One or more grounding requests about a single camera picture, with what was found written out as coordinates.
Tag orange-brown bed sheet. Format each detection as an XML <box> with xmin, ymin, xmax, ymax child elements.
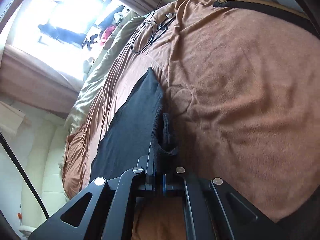
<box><xmin>62</xmin><ymin>0</ymin><xmax>319</xmax><ymax>239</ymax></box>

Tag black clothes hangers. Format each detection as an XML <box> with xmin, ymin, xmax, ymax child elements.
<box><xmin>150</xmin><ymin>13</ymin><xmax>176</xmax><ymax>44</ymax></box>

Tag black teddy bear t-shirt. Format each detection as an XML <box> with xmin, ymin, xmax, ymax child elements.
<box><xmin>90</xmin><ymin>68</ymin><xmax>178</xmax><ymax>180</ymax></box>

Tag clothes pile on windowsill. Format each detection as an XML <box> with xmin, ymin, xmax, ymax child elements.
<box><xmin>81</xmin><ymin>4</ymin><xmax>132</xmax><ymax>51</ymax></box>

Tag pink curtain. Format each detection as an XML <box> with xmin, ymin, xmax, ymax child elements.
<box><xmin>1</xmin><ymin>45</ymin><xmax>84</xmax><ymax>119</ymax></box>

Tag dark garment hanging at window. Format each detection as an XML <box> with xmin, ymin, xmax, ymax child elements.
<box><xmin>38</xmin><ymin>23</ymin><xmax>87</xmax><ymax>47</ymax></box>

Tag black coiled cable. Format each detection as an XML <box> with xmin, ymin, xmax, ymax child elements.
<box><xmin>130</xmin><ymin>0</ymin><xmax>164</xmax><ymax>55</ymax></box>

